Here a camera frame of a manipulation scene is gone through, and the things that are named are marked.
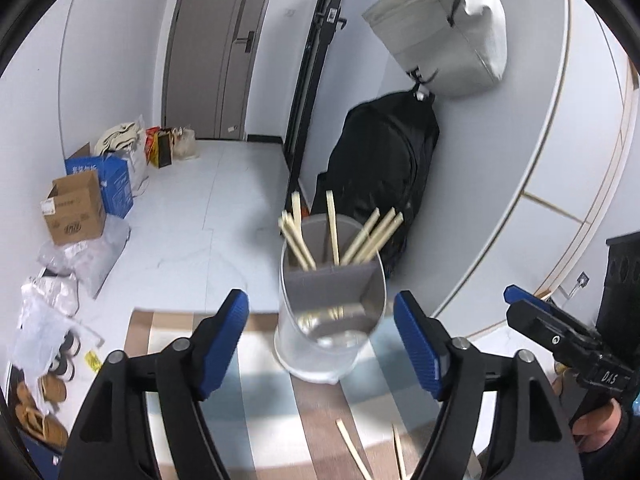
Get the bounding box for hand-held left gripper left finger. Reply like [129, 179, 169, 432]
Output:
[57, 288, 250, 480]

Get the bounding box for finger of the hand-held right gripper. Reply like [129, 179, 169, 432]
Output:
[503, 284, 568, 321]
[506, 300, 601, 368]

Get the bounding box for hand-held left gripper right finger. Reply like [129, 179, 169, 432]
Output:
[393, 290, 586, 480]

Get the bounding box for translucent white cup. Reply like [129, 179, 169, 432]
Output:
[274, 214, 388, 386]

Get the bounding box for single wooden chopstick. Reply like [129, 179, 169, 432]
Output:
[392, 424, 407, 480]
[336, 419, 373, 480]

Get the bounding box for bunch of wooden chopsticks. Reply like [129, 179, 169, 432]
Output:
[278, 191, 404, 270]

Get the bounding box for person's right hand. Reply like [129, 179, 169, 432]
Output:
[571, 399, 632, 454]

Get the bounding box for checked tablecloth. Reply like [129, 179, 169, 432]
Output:
[122, 310, 481, 480]

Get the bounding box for clear plastic bag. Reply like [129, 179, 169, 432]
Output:
[37, 215, 131, 301]

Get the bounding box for white black sneakers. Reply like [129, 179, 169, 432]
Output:
[50, 332, 83, 378]

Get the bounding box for brown slipper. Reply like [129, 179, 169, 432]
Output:
[15, 382, 68, 448]
[39, 375, 68, 403]

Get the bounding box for white plastic bag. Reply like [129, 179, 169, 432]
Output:
[12, 275, 106, 376]

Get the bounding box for blue printed box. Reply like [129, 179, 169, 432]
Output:
[64, 142, 135, 219]

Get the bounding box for brown cardboard box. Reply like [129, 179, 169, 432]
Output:
[41, 170, 107, 247]

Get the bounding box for yellow black bag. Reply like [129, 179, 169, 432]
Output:
[145, 126, 173, 169]

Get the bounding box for beige bag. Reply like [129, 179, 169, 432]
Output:
[172, 125, 197, 161]

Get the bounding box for white tote bag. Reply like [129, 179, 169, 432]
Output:
[93, 115, 151, 196]

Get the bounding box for grey hanging bag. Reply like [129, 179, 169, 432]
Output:
[361, 0, 508, 98]

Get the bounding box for grey door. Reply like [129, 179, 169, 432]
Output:
[162, 0, 281, 141]

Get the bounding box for black metal frame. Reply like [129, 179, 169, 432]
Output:
[285, 0, 351, 196]

